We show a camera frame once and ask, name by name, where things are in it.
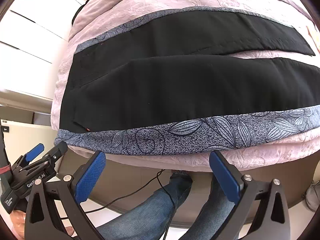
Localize blue floral patterned cloth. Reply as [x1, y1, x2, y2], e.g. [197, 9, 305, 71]
[57, 7, 319, 155]

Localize black pants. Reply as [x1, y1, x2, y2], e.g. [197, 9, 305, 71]
[60, 9, 319, 133]

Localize person's left hand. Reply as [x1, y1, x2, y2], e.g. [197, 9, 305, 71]
[10, 210, 26, 239]

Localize black cable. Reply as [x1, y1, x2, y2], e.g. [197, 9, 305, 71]
[85, 168, 176, 240]

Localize wooden bed frame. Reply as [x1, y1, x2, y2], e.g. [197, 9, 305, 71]
[56, 149, 320, 228]

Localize person's blue jeans legs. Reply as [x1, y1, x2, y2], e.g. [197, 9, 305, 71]
[97, 171, 234, 240]

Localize pink embossed bedspread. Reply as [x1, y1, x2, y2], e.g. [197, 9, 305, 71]
[51, 0, 319, 172]

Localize white drawer cabinet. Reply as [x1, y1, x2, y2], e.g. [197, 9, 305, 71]
[1, 0, 85, 100]

